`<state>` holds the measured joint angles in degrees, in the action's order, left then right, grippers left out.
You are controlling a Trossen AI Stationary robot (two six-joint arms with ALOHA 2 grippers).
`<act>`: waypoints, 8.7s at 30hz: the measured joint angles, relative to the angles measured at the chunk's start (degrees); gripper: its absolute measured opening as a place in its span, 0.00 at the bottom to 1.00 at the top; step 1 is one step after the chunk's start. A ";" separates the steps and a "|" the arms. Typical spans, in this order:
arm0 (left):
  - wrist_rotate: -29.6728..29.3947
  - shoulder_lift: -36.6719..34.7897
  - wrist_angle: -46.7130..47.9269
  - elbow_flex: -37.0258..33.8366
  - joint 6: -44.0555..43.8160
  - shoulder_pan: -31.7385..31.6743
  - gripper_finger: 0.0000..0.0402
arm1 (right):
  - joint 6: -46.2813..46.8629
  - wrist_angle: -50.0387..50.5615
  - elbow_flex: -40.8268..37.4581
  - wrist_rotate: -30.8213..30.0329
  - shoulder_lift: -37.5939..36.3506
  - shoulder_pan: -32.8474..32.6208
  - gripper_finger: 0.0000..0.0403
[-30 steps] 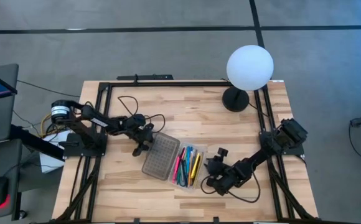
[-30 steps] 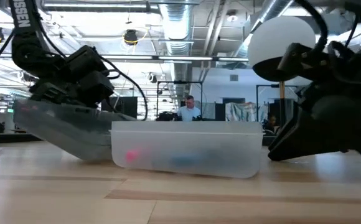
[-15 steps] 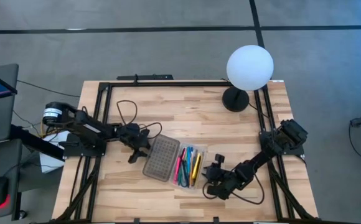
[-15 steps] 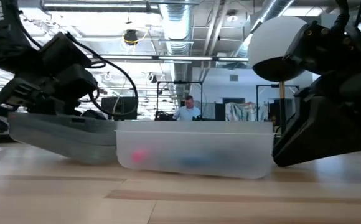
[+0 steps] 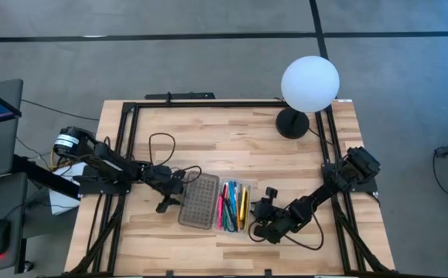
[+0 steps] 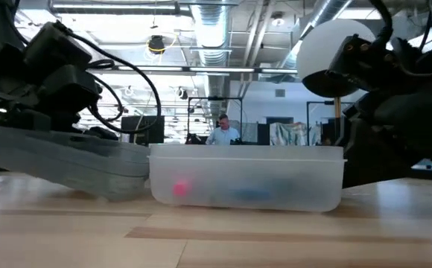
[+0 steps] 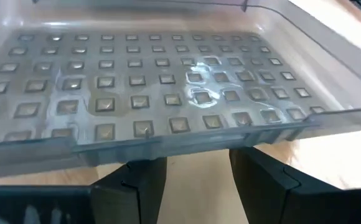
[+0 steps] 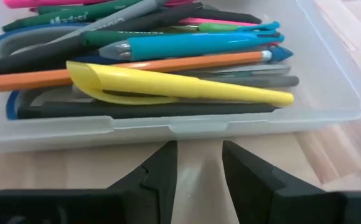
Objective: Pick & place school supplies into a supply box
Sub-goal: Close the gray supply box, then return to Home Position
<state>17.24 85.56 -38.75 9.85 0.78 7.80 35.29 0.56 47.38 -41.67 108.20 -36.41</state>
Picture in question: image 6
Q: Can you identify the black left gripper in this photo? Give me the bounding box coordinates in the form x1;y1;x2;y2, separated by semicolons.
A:
3;65;120;141

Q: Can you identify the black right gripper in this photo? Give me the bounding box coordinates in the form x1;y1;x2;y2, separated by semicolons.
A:
344;35;432;188

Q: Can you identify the grey translucent box lid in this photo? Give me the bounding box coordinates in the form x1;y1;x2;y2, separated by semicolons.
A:
0;124;152;202

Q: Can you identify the pink highlighter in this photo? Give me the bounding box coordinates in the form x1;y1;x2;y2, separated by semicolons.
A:
172;179;191;199

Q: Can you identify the clear plastic supply box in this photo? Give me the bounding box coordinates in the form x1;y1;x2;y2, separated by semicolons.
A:
147;144;348;213

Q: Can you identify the blue marker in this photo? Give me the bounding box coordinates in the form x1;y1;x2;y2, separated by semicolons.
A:
230;187;273;201

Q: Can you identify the black computer monitor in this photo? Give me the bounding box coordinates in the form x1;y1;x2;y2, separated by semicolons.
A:
121;115;165;146

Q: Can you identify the patterned tarp cloth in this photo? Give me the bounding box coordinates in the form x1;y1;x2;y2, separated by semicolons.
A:
270;121;322;147

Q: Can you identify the person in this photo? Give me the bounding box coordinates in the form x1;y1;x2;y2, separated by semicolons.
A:
205;113;241;146

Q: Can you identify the white globe table lamp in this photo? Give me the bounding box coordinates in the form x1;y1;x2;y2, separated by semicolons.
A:
296;18;379;147

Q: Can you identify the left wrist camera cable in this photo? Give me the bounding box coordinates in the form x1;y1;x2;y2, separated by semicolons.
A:
65;29;163;135

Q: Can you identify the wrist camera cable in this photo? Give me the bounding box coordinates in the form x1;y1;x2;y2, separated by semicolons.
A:
368;0;394;42
65;29;163;135

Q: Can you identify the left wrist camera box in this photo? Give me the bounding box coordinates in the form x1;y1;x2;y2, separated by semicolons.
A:
22;21;93;81

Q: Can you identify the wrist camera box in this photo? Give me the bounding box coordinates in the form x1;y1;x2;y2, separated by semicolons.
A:
22;21;93;81
326;33;393;92

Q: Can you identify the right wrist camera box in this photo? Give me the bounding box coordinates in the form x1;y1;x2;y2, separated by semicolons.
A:
326;33;393;92

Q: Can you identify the black frame rack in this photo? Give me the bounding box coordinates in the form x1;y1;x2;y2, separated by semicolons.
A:
306;100;355;147
187;96;244;146

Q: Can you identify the black spotlight yellow cable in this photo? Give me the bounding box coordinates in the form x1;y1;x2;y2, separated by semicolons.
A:
147;34;166;54

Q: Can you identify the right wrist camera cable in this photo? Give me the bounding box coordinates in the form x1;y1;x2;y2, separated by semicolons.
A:
368;0;394;42

